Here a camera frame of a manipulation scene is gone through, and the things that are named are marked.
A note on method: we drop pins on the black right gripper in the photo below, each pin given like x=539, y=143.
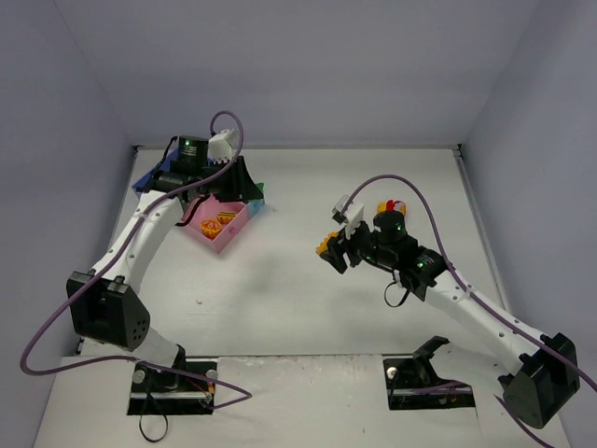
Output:
x=345, y=247

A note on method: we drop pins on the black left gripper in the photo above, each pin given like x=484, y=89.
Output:
x=238, y=178

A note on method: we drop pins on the long yellow lego brick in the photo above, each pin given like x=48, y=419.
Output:
x=323, y=246

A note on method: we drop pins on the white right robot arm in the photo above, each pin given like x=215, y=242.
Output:
x=541, y=371

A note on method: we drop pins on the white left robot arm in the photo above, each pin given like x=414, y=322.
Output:
x=105, y=303

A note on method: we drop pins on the light blue container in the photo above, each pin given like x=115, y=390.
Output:
x=254, y=206

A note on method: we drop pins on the pink container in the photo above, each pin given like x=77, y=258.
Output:
x=208, y=207

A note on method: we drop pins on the dark blue container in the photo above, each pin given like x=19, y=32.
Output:
x=142, y=182

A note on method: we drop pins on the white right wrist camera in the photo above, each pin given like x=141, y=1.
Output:
x=348, y=214

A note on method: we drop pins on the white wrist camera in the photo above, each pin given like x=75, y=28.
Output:
x=222, y=145
x=348, y=214

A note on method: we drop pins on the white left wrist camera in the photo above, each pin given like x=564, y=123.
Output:
x=222, y=145

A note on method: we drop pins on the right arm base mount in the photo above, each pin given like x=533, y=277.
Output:
x=413, y=385

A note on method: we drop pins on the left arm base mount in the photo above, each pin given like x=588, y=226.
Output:
x=154, y=392

